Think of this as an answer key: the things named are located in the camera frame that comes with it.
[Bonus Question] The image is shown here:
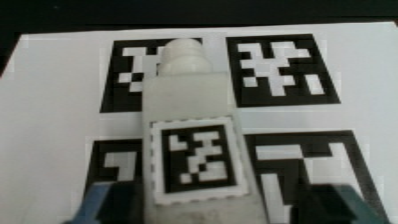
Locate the white sheet with markers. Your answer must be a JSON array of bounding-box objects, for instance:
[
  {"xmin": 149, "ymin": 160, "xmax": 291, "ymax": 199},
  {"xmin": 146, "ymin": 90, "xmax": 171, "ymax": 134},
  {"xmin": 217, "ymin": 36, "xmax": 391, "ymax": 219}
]
[{"xmin": 0, "ymin": 22, "xmax": 398, "ymax": 224}]

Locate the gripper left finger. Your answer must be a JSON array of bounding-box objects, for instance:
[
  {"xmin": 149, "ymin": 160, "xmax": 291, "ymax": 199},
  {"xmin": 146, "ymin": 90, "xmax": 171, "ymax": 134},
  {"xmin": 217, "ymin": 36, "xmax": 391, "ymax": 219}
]
[{"xmin": 64, "ymin": 182, "xmax": 144, "ymax": 224}]

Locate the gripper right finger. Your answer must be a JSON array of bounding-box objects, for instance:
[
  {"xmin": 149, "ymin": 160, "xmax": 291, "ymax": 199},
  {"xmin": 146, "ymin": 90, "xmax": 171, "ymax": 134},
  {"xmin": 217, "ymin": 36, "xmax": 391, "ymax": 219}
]
[{"xmin": 298, "ymin": 184, "xmax": 386, "ymax": 224}]

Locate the white table leg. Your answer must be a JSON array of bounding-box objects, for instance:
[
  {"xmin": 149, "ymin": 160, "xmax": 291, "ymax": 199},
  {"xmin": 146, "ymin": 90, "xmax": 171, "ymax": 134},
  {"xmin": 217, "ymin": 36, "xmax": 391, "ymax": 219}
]
[{"xmin": 142, "ymin": 39, "xmax": 268, "ymax": 224}]

